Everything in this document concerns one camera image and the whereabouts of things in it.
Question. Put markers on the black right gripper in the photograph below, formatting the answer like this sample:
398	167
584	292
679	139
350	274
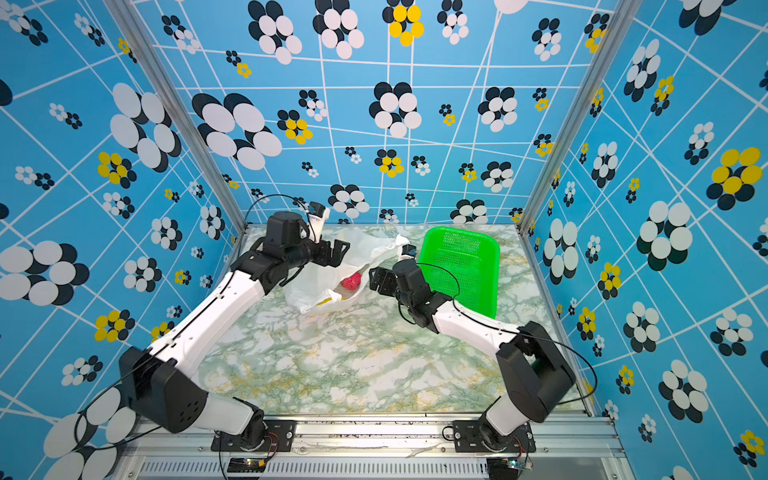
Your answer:
379	280

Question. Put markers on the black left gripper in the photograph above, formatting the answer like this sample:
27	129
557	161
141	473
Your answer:
335	258

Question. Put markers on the pink red dragon fruit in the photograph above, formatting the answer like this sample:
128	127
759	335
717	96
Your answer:
353	282

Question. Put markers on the white plastic bag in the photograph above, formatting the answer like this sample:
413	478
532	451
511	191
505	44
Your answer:
368	249

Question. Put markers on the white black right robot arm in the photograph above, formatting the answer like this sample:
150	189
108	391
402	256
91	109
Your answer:
535	373

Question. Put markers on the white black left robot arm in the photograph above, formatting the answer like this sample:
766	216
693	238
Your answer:
158	380

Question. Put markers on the orange yellow mango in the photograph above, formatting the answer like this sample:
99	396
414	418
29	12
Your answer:
330	297

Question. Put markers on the green plastic perforated basket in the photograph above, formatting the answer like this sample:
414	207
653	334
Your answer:
464	265

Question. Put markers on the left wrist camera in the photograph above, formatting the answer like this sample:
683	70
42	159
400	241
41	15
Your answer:
317	215

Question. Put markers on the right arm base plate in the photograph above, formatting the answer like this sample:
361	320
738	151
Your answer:
474	436

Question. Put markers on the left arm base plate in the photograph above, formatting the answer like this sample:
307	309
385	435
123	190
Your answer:
270	435

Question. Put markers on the front aluminium rail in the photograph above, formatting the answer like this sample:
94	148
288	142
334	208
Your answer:
388	446

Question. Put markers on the left rear aluminium frame post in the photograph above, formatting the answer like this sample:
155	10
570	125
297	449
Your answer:
128	21

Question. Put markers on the aluminium frame post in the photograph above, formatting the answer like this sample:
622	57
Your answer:
621	21
128	21

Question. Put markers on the right rear aluminium frame post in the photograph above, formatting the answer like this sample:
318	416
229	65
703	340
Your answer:
621	21

